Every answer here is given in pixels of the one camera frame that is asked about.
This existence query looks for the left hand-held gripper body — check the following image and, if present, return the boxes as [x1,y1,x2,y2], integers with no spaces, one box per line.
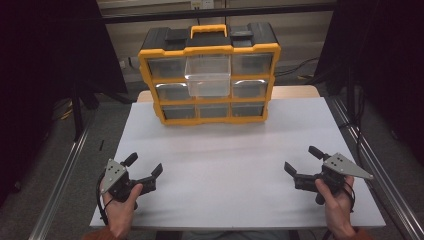
[99,158,144,204]

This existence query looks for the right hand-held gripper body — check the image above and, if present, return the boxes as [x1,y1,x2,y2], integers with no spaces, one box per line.
[313,151,375,206]

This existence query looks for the clear plastic drawer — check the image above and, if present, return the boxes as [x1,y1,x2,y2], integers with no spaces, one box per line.
[184,54,232,98]

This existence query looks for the yellow black drawer organizer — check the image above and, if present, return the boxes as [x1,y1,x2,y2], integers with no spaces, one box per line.
[137,21,282,126]

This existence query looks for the person's left hand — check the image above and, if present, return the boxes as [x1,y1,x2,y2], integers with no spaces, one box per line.
[100,183,144,240]

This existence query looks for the person's right hand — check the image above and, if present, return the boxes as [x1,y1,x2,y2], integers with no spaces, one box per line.
[314,175,357,240]

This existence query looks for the black metal stand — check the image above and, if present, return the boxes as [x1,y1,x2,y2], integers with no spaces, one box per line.
[70,75,101,143]

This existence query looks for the person's lap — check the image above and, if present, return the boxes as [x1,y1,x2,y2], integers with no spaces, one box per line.
[155,229,302,240]

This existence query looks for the group of closed clear drawers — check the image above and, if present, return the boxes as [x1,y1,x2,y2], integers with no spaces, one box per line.
[147,53,274,120]

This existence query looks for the black curtain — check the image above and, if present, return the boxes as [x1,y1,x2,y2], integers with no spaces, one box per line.
[0,0,128,208]
[314,0,424,168]

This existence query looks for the black horizontal bar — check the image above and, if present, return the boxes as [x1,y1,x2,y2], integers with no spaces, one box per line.
[99,2,338,25]

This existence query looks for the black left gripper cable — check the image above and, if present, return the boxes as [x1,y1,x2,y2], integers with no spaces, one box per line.
[95,172,112,226]

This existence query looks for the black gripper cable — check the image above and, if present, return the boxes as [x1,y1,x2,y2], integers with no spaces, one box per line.
[342,181,357,214]
[95,172,112,226]

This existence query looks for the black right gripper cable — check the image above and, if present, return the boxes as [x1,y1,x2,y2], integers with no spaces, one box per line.
[342,181,357,214]

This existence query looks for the black cable along rail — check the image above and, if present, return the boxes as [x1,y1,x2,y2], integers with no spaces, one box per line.
[339,84,368,168]

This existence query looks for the aluminium frame rail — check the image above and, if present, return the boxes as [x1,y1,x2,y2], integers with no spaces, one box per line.
[328,95,424,240]
[28,121,94,240]

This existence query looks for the yellow floor cable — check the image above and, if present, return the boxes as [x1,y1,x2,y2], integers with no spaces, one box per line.
[57,99,75,122]

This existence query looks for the black floor cables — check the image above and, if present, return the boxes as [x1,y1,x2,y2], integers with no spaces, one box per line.
[274,56,322,80]

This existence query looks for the white wall outlet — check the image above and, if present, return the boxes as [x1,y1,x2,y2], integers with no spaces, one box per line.
[190,0,215,10]

